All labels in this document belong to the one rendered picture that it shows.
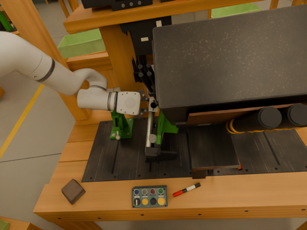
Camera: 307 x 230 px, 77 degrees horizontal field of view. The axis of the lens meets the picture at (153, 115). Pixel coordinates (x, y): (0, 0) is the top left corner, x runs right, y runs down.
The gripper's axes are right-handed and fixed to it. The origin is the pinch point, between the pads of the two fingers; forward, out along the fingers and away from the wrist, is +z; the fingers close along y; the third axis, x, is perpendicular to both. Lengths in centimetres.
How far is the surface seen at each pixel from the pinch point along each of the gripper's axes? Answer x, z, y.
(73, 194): 6, -32, -45
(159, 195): -3.9, 6.8, -38.1
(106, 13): -9.2, -21.5, 33.8
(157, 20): -10.0, -1.3, 32.8
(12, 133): 198, -184, -48
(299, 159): -2, 69, -18
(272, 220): 58, 104, -77
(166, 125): -5.4, 6.8, -8.1
